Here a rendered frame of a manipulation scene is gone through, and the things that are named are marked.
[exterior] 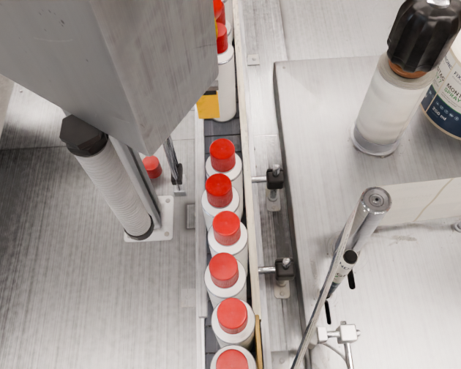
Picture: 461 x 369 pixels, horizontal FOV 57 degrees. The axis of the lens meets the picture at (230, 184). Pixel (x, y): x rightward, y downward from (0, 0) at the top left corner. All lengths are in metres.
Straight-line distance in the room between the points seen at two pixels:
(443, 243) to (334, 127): 0.28
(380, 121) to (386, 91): 0.07
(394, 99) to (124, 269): 0.52
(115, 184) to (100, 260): 0.41
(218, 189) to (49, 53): 0.29
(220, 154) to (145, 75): 0.30
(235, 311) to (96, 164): 0.22
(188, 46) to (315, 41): 0.77
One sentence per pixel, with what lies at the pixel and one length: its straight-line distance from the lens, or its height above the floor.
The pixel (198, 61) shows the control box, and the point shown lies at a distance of 0.31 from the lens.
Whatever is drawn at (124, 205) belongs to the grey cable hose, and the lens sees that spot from 0.43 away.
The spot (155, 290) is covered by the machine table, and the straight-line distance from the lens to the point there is 0.75.
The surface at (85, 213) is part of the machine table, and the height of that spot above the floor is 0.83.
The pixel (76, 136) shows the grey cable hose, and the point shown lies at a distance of 0.34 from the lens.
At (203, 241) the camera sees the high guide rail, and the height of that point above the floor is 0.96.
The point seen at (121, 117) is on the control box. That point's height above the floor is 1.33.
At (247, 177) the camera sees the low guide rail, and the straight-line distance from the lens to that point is 0.72.
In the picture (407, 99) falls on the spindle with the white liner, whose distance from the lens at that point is 0.70.
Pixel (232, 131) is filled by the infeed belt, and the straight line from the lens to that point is 0.81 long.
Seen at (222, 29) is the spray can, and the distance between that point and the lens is 0.69.
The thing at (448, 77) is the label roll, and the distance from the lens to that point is 0.82.
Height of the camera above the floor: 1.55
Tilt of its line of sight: 62 degrees down
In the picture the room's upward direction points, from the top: 4 degrees counter-clockwise
